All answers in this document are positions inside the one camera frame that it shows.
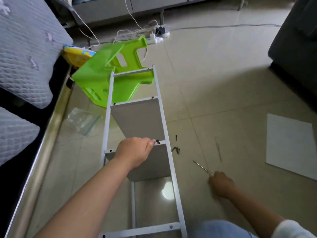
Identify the person's right hand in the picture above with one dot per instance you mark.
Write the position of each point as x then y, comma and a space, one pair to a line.
222, 185

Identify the person's left hand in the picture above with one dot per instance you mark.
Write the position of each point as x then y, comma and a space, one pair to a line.
133, 151

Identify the white wooden board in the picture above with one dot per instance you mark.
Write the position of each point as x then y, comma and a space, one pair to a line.
138, 119
292, 143
156, 163

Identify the white metal frame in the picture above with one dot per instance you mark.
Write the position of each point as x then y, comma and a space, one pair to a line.
143, 230
132, 205

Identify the clear plastic screw bag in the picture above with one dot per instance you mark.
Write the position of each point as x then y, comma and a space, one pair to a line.
84, 120

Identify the person's left forearm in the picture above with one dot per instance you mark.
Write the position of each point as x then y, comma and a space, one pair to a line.
79, 200

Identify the person's right forearm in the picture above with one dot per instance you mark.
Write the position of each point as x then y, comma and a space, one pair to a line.
252, 210

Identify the person's white shirt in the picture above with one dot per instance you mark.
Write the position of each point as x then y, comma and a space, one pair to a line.
297, 229

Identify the pile of black screws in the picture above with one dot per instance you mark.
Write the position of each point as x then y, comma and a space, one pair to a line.
176, 147

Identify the green plastic stool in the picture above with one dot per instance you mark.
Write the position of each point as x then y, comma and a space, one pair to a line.
109, 71

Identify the yellow plastic basket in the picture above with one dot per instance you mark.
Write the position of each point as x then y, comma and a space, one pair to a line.
77, 54

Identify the long white power strip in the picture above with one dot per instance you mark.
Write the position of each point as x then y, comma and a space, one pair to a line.
153, 39

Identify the white power strip with plugs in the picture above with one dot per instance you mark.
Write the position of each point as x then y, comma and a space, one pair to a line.
162, 31

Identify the grey textured furniture cover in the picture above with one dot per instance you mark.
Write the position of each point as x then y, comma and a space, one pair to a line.
24, 62

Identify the grey marble TV cabinet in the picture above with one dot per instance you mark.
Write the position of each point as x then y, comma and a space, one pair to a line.
138, 5

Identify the grey sofa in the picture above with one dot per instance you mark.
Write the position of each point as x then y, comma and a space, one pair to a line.
297, 42

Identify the chrome metal base rail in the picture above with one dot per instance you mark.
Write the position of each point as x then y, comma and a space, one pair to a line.
39, 166

